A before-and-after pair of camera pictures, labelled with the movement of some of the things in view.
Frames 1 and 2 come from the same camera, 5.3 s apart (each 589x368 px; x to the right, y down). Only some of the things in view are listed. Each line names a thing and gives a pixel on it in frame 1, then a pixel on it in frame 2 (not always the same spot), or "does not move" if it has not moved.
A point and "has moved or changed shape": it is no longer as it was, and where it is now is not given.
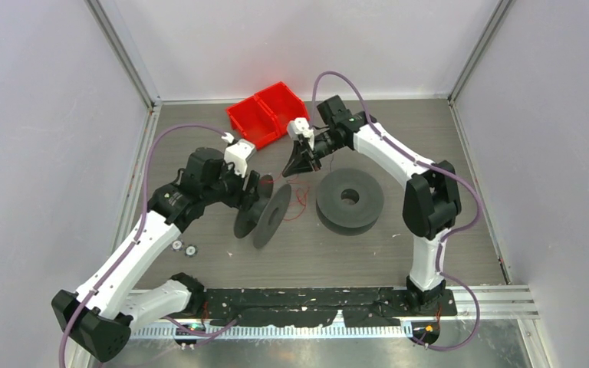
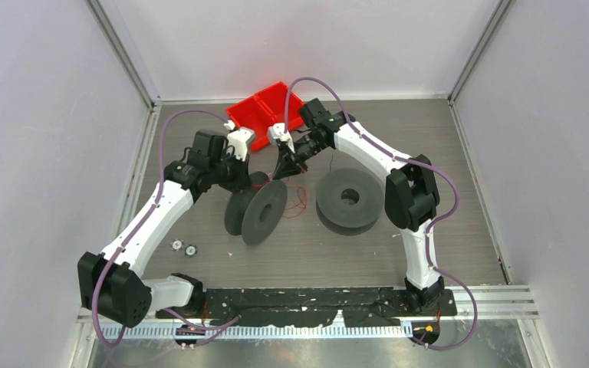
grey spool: (261, 221) has moved or changed shape
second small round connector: (177, 245) does not move
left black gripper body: (241, 196) to (232, 171)
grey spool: (340, 218) does not move
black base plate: (358, 307) does not move
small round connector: (191, 251) does not move
